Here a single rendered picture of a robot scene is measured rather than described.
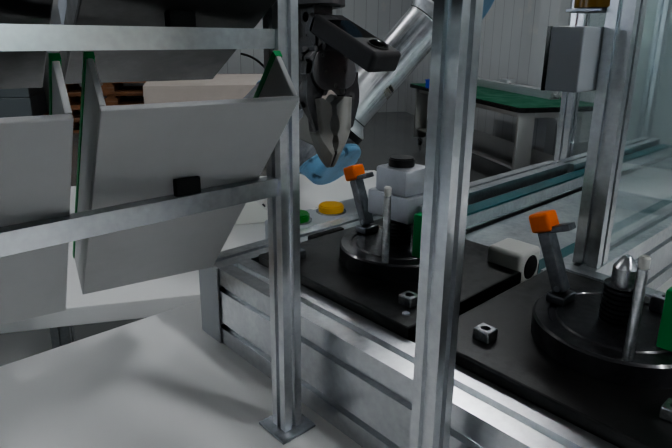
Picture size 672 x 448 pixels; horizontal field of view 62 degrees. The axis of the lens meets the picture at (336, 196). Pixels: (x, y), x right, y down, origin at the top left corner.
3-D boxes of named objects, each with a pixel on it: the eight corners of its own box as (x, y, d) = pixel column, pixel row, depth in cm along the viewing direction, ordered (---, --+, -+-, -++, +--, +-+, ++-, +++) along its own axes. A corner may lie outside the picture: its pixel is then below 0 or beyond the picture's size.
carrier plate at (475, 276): (258, 269, 69) (257, 253, 68) (390, 227, 85) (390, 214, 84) (407, 348, 52) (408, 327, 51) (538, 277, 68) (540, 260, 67)
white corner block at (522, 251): (484, 276, 68) (487, 244, 67) (504, 266, 71) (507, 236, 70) (519, 288, 64) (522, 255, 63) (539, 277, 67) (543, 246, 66)
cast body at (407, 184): (366, 212, 67) (368, 154, 65) (391, 205, 70) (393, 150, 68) (421, 230, 61) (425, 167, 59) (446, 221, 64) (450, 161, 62)
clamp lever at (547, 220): (546, 294, 53) (526, 215, 53) (556, 288, 54) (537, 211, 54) (583, 293, 50) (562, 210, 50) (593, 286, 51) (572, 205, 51)
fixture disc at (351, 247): (315, 256, 68) (315, 240, 68) (393, 230, 77) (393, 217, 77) (403, 294, 58) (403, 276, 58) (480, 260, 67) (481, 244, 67)
